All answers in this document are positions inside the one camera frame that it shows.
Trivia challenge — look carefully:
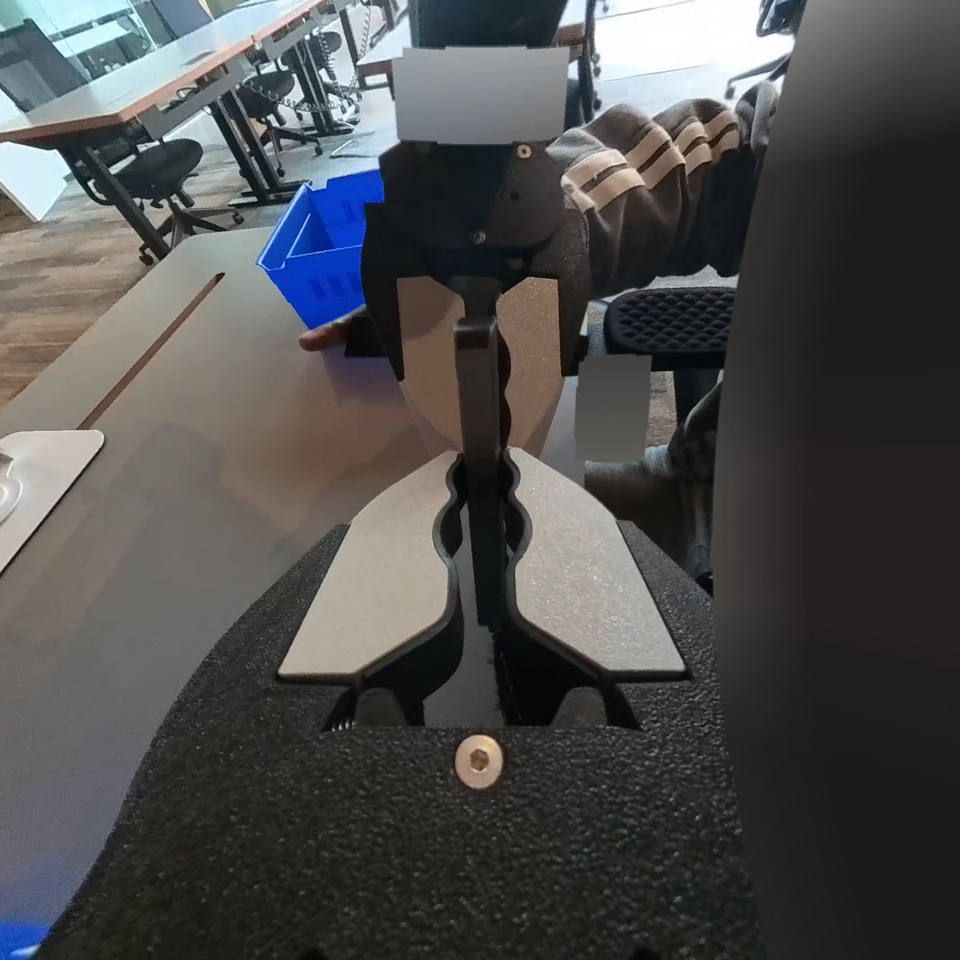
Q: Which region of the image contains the wooden office desk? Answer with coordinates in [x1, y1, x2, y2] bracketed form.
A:
[0, 0, 328, 265]

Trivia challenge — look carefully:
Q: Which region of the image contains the black mesh chair armrest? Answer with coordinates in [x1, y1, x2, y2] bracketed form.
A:
[602, 284, 738, 364]

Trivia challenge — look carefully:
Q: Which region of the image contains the grey slim usb hub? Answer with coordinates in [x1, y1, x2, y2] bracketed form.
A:
[453, 318, 513, 631]

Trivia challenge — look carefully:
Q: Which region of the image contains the black office chair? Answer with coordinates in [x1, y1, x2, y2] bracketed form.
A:
[0, 18, 207, 253]

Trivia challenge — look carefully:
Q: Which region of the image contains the person's right hand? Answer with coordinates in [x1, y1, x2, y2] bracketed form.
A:
[296, 305, 372, 355]

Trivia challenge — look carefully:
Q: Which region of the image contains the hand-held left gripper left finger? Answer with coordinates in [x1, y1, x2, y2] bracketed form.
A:
[279, 450, 471, 691]

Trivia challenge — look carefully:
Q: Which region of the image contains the blue plastic bin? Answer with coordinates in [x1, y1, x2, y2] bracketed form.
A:
[257, 168, 388, 333]

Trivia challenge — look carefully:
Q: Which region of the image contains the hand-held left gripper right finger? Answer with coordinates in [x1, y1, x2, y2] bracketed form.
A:
[498, 447, 687, 685]

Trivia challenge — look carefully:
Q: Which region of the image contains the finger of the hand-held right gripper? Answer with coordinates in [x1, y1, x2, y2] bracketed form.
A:
[492, 276, 570, 454]
[392, 278, 475, 460]

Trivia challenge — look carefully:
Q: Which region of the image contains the white document stand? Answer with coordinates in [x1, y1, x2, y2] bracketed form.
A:
[0, 429, 108, 576]

